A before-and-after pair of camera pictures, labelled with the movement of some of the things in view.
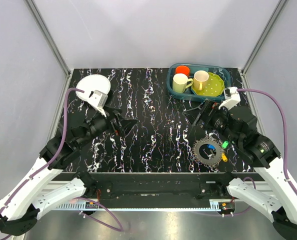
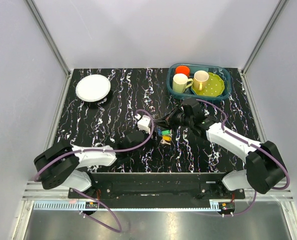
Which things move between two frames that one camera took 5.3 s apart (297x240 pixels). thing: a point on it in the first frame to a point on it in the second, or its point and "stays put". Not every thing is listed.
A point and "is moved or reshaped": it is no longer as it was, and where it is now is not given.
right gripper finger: x=197 y=119 to x=164 y=123
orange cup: x=182 y=69 stays put
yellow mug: x=200 y=80 stays put
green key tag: x=225 y=144 is moved or reshaped
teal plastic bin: x=194 y=68 stays put
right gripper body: x=217 y=118 to x=180 y=119
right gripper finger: x=195 y=112 to x=170 y=117
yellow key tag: x=224 y=157 to x=167 y=137
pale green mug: x=179 y=83 stays put
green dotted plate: x=215 y=86 stays put
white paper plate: x=90 y=83 stays put
